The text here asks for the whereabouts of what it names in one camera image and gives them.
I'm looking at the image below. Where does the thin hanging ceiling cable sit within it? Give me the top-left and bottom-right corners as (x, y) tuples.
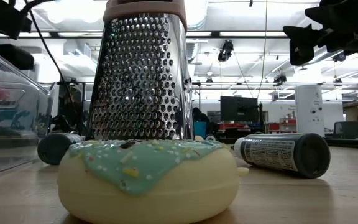
(256, 0), (269, 100)

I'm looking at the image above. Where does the white pillar cabinet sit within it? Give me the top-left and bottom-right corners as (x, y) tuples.
(294, 85), (325, 137)

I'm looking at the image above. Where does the person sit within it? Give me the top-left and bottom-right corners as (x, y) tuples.
(193, 107), (211, 124)
(51, 93), (86, 134)

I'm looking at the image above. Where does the black computer monitor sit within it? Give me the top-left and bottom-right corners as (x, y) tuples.
(219, 95), (260, 124)

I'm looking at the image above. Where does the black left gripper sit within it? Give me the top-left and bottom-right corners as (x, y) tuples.
(0, 0), (35, 71)

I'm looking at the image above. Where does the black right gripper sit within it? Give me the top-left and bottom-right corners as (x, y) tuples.
(283, 0), (358, 68)

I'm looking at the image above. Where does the clear plastic tray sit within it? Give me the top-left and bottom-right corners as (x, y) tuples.
(0, 14), (57, 180)

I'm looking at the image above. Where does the steel box grater pink handle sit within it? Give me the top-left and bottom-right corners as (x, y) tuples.
(85, 0), (195, 141)

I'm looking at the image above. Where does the black ceiling camera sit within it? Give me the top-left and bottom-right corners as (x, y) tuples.
(218, 39), (234, 62)
(273, 73), (288, 86)

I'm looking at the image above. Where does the red tool cart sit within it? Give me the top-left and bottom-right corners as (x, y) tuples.
(218, 122), (251, 135)

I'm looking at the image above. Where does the blue plastic bin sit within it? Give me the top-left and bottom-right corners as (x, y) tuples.
(193, 121), (208, 140)

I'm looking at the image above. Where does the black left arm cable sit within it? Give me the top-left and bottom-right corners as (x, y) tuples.
(20, 0), (77, 125)

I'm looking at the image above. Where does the green frosted toy donut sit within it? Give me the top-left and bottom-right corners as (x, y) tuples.
(57, 139), (240, 224)

